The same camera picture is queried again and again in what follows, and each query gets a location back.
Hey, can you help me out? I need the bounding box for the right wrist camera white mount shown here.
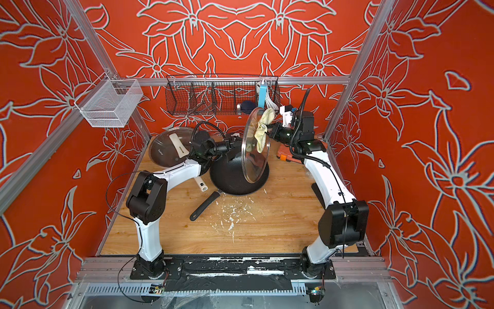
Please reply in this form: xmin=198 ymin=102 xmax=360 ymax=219
xmin=279 ymin=104 xmax=296 ymax=128

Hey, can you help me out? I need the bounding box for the white cable bundle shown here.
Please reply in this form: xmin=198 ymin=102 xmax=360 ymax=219
xmin=264 ymin=88 xmax=279 ymax=111

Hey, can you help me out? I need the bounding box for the black wire basket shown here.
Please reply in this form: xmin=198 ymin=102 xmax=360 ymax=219
xmin=165 ymin=74 xmax=281 ymax=116

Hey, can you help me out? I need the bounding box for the clear plastic bin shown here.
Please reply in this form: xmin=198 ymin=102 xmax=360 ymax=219
xmin=76 ymin=79 xmax=143 ymax=128

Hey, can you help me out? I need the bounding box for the dark blue round object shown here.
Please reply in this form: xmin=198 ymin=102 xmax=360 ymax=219
xmin=237 ymin=100 xmax=257 ymax=115

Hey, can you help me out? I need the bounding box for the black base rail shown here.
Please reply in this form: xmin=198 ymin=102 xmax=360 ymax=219
xmin=130 ymin=255 xmax=336 ymax=295

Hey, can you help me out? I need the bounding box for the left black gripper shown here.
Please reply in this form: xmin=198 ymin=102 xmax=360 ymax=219
xmin=205 ymin=135 xmax=252 ymax=164

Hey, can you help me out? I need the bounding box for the pan with white handle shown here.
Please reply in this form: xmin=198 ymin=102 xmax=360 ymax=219
xmin=153 ymin=144 xmax=208 ymax=192

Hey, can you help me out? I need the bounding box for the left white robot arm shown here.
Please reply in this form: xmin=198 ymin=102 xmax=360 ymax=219
xmin=126 ymin=128 xmax=241 ymax=279

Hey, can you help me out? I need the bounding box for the orange tool case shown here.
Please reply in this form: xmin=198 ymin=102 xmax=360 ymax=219
xmin=276 ymin=144 xmax=304 ymax=164

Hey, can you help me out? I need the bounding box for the glass lid white handle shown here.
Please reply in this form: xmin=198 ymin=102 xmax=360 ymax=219
xmin=149 ymin=127 xmax=193 ymax=168

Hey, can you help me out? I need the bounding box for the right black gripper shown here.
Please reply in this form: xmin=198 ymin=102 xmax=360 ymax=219
xmin=261 ymin=124 xmax=302 ymax=148

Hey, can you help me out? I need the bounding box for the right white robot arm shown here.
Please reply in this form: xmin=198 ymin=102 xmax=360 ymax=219
xmin=268 ymin=106 xmax=369 ymax=279

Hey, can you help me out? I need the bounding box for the light blue bottle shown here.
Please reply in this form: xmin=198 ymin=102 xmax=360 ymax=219
xmin=257 ymin=83 xmax=267 ymax=109

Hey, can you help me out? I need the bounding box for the glass pot lid black knob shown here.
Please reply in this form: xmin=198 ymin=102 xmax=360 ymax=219
xmin=241 ymin=107 xmax=270 ymax=184

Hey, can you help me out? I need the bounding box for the yellow cleaning cloth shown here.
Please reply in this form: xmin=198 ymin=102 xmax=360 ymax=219
xmin=254 ymin=108 xmax=275 ymax=153

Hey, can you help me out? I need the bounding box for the black frying pan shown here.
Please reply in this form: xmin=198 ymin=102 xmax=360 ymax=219
xmin=190 ymin=147 xmax=270 ymax=221

